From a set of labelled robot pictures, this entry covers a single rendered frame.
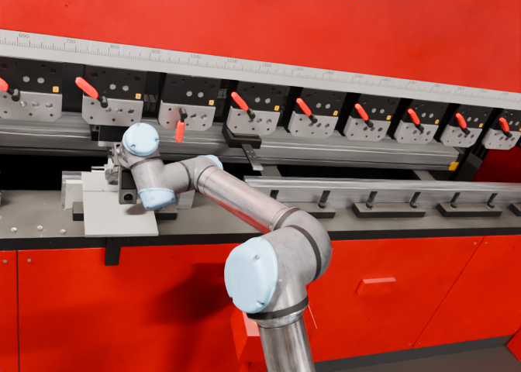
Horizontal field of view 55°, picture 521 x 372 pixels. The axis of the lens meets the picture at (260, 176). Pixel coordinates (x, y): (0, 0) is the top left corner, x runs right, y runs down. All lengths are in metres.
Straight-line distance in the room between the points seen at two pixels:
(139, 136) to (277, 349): 0.55
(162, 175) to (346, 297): 1.12
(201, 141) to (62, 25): 0.71
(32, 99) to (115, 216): 0.35
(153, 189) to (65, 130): 0.65
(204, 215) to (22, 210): 0.53
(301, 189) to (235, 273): 0.87
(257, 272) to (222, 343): 1.19
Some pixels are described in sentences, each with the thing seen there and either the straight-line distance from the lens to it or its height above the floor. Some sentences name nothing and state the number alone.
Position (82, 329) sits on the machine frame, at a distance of 1.79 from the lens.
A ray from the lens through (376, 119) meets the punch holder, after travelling 1.67.
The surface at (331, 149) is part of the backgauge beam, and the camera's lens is 2.01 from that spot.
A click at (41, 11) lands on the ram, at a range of 1.28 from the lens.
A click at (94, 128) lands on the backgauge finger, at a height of 1.02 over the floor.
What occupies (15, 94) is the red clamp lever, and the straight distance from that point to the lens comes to 1.32.
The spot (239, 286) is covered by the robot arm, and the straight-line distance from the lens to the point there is 0.89.
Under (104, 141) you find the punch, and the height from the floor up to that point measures 1.10.
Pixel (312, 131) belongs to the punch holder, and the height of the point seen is 1.20.
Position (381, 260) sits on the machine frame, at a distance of 1.97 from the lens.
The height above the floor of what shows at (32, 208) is 0.88.
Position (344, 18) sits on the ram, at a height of 1.55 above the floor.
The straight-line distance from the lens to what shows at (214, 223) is 1.60.
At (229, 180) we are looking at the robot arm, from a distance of 1.13.
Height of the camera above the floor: 1.88
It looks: 32 degrees down
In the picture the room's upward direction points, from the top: 17 degrees clockwise
